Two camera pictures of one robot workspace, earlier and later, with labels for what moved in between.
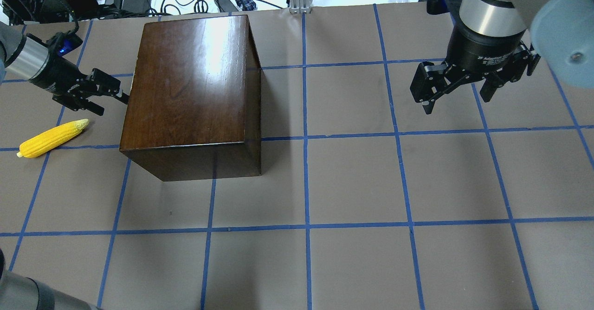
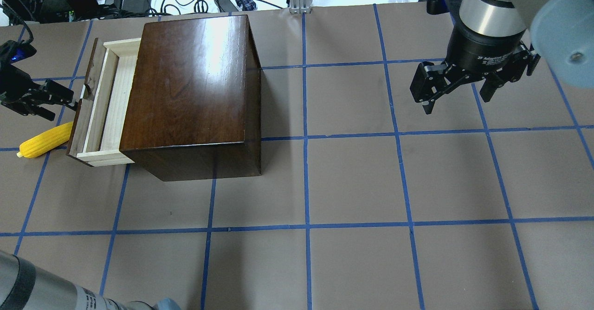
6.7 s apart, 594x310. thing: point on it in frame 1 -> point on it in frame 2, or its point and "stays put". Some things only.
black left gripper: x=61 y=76 -> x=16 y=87
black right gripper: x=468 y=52 stays put
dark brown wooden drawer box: x=193 y=110 stays put
